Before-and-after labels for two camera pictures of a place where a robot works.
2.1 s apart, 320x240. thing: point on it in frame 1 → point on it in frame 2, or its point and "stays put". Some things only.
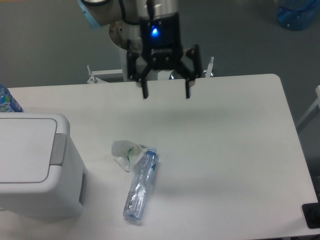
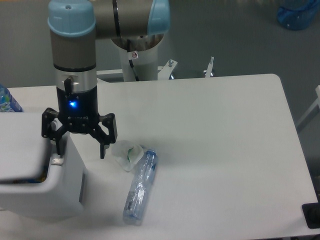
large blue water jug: (297, 14) stays put
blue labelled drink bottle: (8, 103) stays put
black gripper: (161, 50) → (77, 111)
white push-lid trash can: (41, 171) stays put
